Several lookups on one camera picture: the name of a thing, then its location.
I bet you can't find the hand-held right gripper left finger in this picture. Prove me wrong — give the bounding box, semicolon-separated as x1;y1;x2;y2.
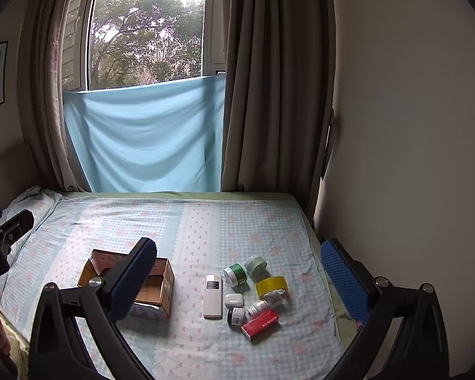
28;237;159;380

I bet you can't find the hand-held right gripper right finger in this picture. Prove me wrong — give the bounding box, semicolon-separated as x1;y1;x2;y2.
320;238;450;380

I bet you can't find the brown cardboard box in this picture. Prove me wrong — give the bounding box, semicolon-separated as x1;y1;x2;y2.
77;249;175;321

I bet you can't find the yellow tape roll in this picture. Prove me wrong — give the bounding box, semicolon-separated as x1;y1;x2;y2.
255;275;288;301

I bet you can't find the white remote control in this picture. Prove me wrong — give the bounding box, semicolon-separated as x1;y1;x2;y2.
203;273;225;320

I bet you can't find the white plastic bottle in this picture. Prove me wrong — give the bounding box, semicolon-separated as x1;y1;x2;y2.
245;291;284;318

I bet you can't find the light green jar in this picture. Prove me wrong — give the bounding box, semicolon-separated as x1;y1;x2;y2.
244;256;269;278

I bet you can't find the red carton box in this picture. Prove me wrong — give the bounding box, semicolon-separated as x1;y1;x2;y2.
241;309;281;341

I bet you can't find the dark green jar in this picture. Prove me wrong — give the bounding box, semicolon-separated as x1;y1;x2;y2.
223;263;249;289

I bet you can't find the small white black-lidded jar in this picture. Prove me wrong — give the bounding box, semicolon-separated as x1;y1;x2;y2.
226;307;247;327

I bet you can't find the checked floral pillow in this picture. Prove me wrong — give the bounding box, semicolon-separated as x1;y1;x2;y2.
0;185;68;246

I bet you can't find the yellow floral cloth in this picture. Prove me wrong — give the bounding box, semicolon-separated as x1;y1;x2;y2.
0;317;30;369

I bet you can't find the pale green mattress sheet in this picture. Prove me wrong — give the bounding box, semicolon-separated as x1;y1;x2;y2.
63;191;365;345

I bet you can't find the grey-brown curtain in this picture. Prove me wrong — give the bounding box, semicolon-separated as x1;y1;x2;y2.
18;0;104;193
220;0;338;215

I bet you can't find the light blue hanging cloth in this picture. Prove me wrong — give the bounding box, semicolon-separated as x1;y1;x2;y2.
63;74;226;193

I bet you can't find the window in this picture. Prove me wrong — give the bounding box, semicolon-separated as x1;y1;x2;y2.
61;0;228;92

